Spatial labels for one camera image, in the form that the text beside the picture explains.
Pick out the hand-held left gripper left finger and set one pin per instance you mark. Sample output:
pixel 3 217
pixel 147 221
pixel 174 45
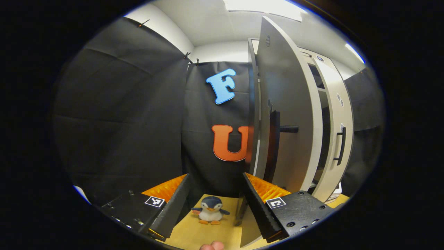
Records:
pixel 175 208

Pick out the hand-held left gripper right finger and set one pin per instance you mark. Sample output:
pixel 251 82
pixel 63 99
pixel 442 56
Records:
pixel 258 208

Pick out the white shoe cabinet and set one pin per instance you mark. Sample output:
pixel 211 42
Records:
pixel 253 104

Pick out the white cabinet door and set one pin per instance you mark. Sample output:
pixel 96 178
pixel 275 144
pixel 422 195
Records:
pixel 341 104
pixel 291 86

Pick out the penguin plush toy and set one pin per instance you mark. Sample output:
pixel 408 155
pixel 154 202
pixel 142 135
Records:
pixel 211 211

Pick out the black backdrop cloth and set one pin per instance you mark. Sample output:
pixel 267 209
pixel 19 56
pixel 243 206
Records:
pixel 121 121

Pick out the small ceiling light panel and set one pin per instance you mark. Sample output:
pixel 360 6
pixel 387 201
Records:
pixel 354 52

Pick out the large ceiling light panel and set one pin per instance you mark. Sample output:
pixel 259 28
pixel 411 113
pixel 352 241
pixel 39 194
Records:
pixel 263 7

